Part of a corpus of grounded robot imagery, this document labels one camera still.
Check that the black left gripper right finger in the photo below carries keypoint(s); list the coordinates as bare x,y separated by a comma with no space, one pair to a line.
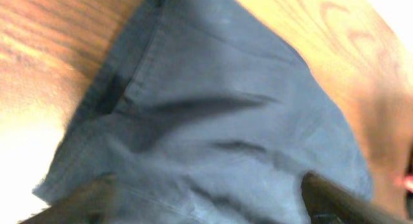
328,203

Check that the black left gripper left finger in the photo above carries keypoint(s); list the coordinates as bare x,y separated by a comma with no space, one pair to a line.
90,203

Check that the dark blue shorts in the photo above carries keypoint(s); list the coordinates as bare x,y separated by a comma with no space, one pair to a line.
205,116

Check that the red black clothes pile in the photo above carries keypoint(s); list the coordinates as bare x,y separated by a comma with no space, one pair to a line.
407,183

